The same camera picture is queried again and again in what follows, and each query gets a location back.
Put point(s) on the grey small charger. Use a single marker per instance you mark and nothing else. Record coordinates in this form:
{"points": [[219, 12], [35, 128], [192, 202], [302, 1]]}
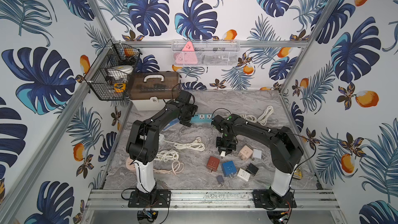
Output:
{"points": [[220, 180]]}

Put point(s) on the red cube socket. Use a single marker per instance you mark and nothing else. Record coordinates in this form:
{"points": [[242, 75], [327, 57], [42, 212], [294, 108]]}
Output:
{"points": [[213, 163]]}

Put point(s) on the blue work glove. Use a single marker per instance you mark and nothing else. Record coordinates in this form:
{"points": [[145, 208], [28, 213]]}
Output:
{"points": [[172, 123]]}

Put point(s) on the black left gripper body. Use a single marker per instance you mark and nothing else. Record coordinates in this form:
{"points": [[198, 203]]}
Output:
{"points": [[188, 115]]}

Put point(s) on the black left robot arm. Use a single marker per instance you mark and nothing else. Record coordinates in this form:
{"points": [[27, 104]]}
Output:
{"points": [[143, 142]]}

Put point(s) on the black plug adapter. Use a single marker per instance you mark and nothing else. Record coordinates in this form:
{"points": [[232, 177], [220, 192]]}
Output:
{"points": [[252, 169]]}

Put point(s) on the white USB socket strip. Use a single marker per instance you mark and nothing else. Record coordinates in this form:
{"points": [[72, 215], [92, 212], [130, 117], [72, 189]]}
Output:
{"points": [[161, 138]]}

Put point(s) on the blue cube socket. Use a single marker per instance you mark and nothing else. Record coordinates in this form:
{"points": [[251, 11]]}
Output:
{"points": [[229, 169]]}

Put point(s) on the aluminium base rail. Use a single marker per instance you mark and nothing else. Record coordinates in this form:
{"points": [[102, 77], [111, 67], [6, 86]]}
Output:
{"points": [[225, 200]]}

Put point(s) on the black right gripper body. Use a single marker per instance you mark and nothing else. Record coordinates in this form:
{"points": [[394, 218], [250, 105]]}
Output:
{"points": [[224, 143]]}

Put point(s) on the white plug adapter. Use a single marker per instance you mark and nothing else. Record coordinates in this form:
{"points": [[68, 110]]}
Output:
{"points": [[243, 175]]}

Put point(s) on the teal USB socket strip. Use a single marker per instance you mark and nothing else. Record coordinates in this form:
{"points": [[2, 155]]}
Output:
{"points": [[201, 118]]}

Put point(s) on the black wire basket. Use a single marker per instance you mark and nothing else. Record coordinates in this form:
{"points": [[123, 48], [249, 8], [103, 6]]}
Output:
{"points": [[111, 71]]}

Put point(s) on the pink triangle item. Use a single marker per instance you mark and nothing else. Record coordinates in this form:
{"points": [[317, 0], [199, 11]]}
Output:
{"points": [[187, 56]]}

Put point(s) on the white 66W charger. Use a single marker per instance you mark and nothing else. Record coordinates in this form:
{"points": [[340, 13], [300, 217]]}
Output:
{"points": [[257, 154]]}

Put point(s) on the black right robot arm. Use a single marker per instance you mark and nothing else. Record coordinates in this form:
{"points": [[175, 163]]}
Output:
{"points": [[284, 146]]}

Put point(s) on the round pink power socket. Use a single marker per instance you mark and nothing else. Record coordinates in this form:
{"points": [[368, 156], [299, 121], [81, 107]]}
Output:
{"points": [[130, 164]]}

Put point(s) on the white mesh wall shelf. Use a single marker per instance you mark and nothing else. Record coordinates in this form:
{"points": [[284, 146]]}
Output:
{"points": [[211, 52]]}

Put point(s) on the brown lid storage box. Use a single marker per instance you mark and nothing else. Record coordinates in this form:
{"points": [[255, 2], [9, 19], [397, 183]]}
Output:
{"points": [[151, 90]]}

